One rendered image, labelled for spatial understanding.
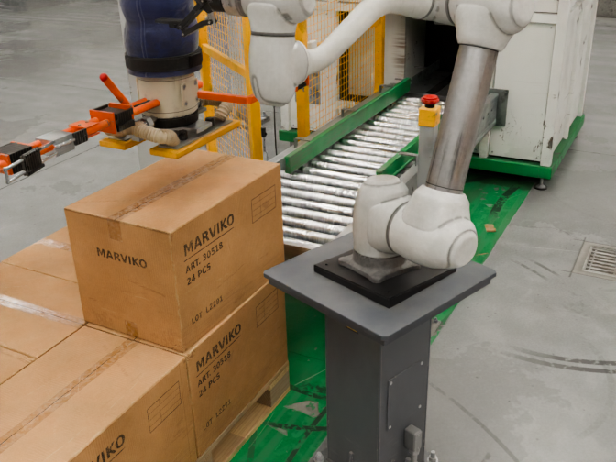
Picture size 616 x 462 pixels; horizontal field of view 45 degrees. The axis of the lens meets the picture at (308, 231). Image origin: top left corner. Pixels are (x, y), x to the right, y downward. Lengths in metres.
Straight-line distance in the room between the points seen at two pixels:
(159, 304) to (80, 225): 0.34
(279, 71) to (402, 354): 0.99
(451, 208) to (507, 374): 1.31
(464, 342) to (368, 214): 1.33
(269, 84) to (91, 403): 1.00
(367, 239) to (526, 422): 1.11
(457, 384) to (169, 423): 1.24
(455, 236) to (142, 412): 0.98
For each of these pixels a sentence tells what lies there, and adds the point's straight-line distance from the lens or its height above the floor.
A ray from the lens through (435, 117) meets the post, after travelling 2.94.
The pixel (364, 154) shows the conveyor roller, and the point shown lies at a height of 0.55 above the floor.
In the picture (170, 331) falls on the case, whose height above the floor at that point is 0.61.
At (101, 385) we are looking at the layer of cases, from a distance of 2.22.
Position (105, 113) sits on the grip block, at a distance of 2.10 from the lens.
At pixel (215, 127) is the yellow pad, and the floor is 1.13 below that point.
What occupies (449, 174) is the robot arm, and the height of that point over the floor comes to 1.11.
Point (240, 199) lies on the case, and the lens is 2.35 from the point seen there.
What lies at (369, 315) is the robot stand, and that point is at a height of 0.75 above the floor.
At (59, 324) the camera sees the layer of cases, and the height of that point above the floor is 0.54.
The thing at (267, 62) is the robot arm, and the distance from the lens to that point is 1.71.
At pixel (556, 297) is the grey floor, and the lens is 3.71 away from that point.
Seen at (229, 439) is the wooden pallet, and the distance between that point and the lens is 2.76.
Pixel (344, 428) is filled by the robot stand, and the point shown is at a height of 0.20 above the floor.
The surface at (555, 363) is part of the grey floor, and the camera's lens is 3.25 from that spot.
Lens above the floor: 1.83
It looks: 26 degrees down
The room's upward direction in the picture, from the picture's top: 2 degrees counter-clockwise
